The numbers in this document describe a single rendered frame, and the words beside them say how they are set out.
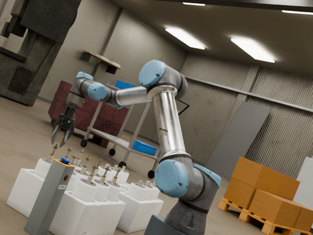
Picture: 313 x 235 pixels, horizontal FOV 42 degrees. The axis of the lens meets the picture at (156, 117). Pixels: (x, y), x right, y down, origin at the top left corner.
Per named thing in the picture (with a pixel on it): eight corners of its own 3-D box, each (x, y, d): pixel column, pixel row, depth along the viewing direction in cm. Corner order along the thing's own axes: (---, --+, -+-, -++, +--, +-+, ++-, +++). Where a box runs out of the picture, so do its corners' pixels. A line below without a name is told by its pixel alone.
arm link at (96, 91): (115, 90, 188) (101, 85, 195) (97, 81, 180) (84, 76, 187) (109, 106, 188) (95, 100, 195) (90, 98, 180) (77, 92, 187)
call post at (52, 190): (46, 236, 172) (75, 167, 173) (35, 238, 166) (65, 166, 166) (33, 228, 175) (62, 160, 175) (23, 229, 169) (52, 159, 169)
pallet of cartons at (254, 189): (314, 246, 499) (335, 196, 501) (264, 234, 429) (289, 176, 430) (262, 218, 560) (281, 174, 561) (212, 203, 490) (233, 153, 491)
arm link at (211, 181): (215, 211, 151) (230, 177, 151) (194, 207, 141) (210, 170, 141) (192, 198, 159) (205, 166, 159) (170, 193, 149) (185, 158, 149)
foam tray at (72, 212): (112, 236, 210) (126, 203, 210) (69, 244, 174) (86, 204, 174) (55, 202, 226) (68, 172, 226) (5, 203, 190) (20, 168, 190)
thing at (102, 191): (90, 224, 189) (105, 187, 189) (73, 215, 192) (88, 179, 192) (98, 222, 198) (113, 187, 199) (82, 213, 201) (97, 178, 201)
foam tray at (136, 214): (153, 227, 261) (164, 201, 261) (127, 233, 225) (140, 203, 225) (103, 201, 275) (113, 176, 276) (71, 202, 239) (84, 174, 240)
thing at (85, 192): (58, 213, 185) (74, 176, 186) (77, 217, 191) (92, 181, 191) (66, 222, 178) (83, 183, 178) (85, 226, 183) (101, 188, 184)
